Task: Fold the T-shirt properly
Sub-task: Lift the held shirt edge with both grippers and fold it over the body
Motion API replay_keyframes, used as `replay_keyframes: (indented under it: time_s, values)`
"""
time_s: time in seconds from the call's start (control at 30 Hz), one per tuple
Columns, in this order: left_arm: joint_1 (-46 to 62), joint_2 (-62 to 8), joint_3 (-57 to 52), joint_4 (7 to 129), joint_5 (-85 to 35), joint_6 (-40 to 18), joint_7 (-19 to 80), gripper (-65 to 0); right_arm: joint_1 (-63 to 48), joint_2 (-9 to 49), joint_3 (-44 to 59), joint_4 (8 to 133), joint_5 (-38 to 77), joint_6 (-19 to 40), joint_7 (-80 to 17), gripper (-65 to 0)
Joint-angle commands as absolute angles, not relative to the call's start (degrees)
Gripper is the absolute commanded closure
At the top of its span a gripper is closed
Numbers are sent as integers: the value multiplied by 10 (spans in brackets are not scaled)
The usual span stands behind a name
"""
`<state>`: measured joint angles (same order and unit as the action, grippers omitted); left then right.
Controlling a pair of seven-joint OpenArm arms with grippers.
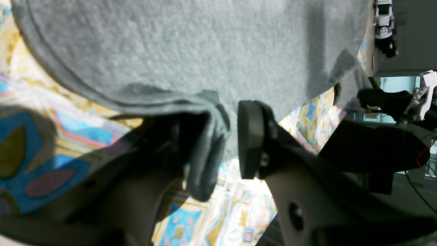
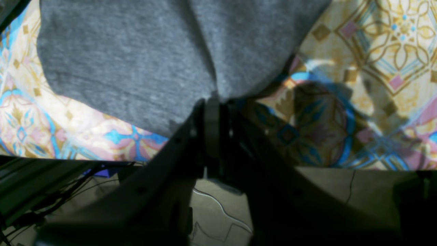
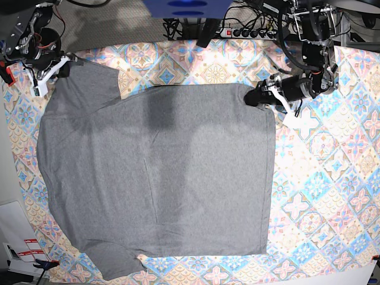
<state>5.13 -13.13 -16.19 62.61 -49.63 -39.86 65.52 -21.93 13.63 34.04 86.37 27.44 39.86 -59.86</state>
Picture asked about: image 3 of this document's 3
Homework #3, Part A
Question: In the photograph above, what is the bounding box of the white box with red labels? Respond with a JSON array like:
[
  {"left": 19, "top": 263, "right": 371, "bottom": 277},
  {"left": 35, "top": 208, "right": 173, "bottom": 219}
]
[{"left": 2, "top": 242, "right": 49, "bottom": 277}]

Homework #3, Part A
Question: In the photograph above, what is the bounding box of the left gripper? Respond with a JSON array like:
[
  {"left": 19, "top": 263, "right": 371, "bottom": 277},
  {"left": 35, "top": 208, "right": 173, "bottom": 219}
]
[{"left": 243, "top": 74, "right": 312, "bottom": 107}]

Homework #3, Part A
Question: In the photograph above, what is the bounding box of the black centre post clamp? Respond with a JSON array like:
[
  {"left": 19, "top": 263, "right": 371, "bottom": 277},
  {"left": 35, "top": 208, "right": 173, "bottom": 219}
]
[{"left": 196, "top": 18, "right": 221, "bottom": 48}]

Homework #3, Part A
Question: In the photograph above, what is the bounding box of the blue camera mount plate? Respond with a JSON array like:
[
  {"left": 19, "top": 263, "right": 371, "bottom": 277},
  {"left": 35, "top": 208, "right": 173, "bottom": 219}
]
[{"left": 143, "top": 0, "right": 232, "bottom": 19}]

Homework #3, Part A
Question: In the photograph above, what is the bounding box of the blue spring clamp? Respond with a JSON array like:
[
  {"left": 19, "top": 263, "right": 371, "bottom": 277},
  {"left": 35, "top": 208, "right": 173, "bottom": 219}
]
[{"left": 33, "top": 259, "right": 59, "bottom": 271}]

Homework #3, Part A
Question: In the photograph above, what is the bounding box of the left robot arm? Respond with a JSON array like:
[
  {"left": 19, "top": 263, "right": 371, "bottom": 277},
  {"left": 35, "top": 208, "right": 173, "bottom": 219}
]
[{"left": 244, "top": 1, "right": 338, "bottom": 106}]

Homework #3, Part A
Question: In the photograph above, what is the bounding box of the red and black clamp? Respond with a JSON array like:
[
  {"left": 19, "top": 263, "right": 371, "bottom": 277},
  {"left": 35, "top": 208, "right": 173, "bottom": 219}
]
[{"left": 0, "top": 61, "right": 15, "bottom": 86}]

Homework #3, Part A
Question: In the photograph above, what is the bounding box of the white power strip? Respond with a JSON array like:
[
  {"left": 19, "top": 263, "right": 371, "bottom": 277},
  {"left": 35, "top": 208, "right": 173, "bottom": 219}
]
[{"left": 220, "top": 28, "right": 277, "bottom": 41}]

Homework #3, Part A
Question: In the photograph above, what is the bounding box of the black round weight disc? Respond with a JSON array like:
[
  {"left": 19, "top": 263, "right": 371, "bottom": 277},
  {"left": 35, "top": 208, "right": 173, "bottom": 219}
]
[{"left": 38, "top": 28, "right": 61, "bottom": 55}]

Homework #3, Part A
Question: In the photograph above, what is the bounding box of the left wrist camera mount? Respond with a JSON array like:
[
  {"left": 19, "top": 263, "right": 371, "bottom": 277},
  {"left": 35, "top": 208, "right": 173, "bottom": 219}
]
[{"left": 269, "top": 86, "right": 305, "bottom": 129}]

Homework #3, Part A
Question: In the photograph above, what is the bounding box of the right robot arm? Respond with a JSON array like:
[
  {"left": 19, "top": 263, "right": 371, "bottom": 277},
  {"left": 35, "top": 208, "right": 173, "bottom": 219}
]
[{"left": 1, "top": 1, "right": 77, "bottom": 86}]

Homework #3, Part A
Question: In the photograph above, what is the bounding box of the patterned tile tablecloth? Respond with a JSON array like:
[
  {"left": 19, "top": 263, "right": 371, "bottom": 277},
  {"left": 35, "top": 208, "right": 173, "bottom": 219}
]
[{"left": 1, "top": 40, "right": 379, "bottom": 284}]

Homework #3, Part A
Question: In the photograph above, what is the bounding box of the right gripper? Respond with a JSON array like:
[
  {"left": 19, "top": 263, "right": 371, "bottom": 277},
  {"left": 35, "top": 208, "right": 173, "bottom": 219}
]
[{"left": 28, "top": 47, "right": 80, "bottom": 78}]

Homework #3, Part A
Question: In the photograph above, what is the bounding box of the grey T-shirt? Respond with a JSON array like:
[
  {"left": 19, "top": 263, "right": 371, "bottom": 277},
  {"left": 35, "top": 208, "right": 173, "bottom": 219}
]
[{"left": 36, "top": 60, "right": 276, "bottom": 280}]

